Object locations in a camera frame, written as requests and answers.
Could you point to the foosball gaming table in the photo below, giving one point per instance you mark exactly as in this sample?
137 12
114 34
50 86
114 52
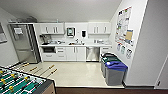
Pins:
20 83

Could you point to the chrome sink faucet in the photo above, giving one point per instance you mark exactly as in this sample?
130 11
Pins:
77 41

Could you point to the white sink base cabinet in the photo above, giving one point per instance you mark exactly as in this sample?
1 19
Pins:
75 53

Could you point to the white drawer stack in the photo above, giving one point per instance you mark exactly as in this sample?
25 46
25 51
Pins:
105 50
60 53

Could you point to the grey bin green lid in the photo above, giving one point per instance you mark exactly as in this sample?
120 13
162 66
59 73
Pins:
108 57

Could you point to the built-in microwave oven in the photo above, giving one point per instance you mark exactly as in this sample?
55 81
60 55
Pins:
48 49

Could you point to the grey bin blue lid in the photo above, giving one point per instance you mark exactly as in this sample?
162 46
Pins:
115 73

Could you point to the black coffee machine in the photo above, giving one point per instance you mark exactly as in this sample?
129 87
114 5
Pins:
44 39

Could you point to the stainless steel refrigerator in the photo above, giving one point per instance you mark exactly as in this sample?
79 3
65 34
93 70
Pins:
23 43

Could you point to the grey notice board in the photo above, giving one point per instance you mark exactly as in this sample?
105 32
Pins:
2 33

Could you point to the white door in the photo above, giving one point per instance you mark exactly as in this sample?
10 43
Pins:
163 78

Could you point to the wall poster board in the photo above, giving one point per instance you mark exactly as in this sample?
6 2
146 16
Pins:
124 26

